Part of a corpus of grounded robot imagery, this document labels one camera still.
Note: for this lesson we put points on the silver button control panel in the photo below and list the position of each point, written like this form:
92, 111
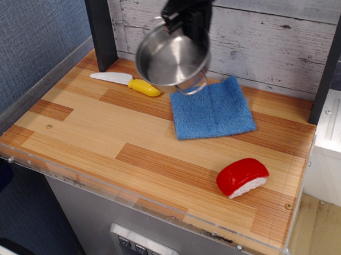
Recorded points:
129, 242

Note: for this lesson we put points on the dark left frame post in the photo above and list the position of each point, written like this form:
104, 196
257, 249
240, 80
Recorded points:
98, 13

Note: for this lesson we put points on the yellow handled white toy knife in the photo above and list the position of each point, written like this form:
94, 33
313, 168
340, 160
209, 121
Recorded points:
128, 80

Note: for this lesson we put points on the dark right frame post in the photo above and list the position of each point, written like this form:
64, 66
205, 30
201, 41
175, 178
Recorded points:
326, 79

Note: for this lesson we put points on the clear acrylic edge guard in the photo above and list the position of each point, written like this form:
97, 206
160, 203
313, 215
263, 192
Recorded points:
176, 180

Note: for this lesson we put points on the white aluminium rail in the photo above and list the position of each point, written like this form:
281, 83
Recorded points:
328, 132

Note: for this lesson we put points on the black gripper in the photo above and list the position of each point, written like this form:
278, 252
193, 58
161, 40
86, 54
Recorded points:
196, 23

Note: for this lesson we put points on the red toy sushi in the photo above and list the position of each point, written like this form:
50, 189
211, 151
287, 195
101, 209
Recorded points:
242, 176

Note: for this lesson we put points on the stainless steel pot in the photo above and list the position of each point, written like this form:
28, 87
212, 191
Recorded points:
172, 62

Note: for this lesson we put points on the blue cloth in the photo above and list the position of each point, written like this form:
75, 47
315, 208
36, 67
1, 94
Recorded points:
219, 110

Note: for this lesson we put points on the dark frame post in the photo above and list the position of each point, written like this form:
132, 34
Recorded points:
98, 13
326, 79

